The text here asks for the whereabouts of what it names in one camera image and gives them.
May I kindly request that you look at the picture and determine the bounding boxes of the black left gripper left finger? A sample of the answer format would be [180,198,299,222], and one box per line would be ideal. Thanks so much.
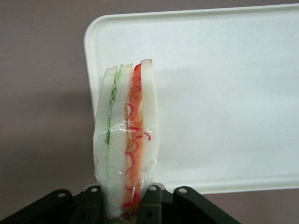
[0,184,111,224]

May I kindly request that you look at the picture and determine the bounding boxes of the triangle sandwich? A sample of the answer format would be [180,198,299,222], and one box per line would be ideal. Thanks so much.
[93,58,161,221]

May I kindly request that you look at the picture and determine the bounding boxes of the beige rectangular plastic tray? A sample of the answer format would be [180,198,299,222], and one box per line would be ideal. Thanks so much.
[84,4,299,196]

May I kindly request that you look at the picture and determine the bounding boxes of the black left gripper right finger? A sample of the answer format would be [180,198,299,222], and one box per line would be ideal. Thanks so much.
[137,183,242,224]

